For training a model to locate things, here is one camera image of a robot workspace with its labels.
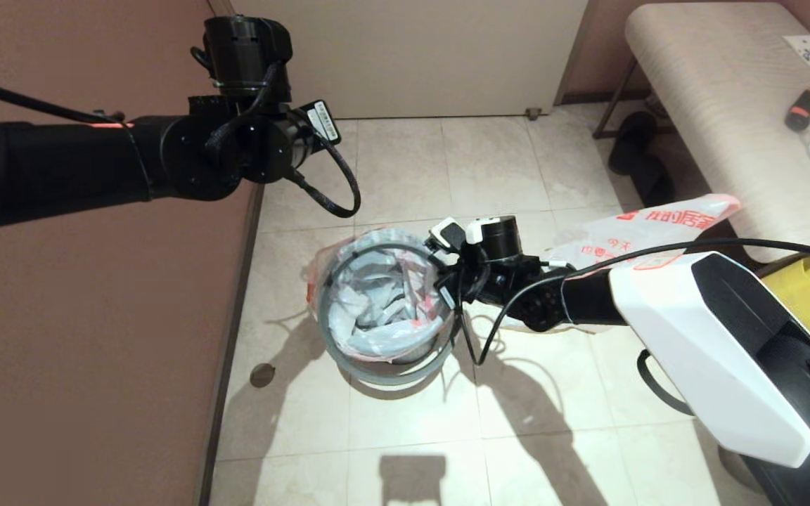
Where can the small metal door stop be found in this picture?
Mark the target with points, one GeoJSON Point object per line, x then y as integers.
{"type": "Point", "coordinates": [533, 112]}

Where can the pale door panel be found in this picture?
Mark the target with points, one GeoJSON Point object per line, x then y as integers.
{"type": "Point", "coordinates": [412, 56]}

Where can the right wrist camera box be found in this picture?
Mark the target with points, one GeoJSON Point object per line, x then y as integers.
{"type": "Point", "coordinates": [447, 234]}

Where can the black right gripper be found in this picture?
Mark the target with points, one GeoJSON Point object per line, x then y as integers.
{"type": "Point", "coordinates": [475, 281]}

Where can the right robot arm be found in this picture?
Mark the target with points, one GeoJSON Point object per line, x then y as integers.
{"type": "Point", "coordinates": [693, 337]}

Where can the round grey floor disc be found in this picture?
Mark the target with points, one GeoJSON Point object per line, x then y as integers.
{"type": "Point", "coordinates": [262, 376]}

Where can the brown door frame post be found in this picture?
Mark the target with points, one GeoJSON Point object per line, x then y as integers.
{"type": "Point", "coordinates": [221, 5]}
{"type": "Point", "coordinates": [574, 56]}

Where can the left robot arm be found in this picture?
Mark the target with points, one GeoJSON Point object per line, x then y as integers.
{"type": "Point", "coordinates": [60, 161]}

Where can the yellow fabric bag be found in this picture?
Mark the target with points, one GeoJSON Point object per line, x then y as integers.
{"type": "Point", "coordinates": [806, 281]}

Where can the black and red marker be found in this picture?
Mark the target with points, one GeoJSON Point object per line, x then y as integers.
{"type": "Point", "coordinates": [801, 109]}

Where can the black slipper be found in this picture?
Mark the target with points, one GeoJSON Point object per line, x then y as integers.
{"type": "Point", "coordinates": [654, 184]}
{"type": "Point", "coordinates": [630, 140]}

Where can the white and red plastic bag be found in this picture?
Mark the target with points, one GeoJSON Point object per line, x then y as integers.
{"type": "Point", "coordinates": [377, 316]}

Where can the spare white red plastic bag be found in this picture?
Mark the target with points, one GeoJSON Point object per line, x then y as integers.
{"type": "Point", "coordinates": [623, 239]}

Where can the black round trash bin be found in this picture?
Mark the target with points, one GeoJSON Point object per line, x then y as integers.
{"type": "Point", "coordinates": [412, 360]}

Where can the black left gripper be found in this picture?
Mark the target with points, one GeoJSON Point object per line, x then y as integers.
{"type": "Point", "coordinates": [306, 137]}

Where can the light wood bench metal legs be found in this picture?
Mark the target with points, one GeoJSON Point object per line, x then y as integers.
{"type": "Point", "coordinates": [714, 105]}

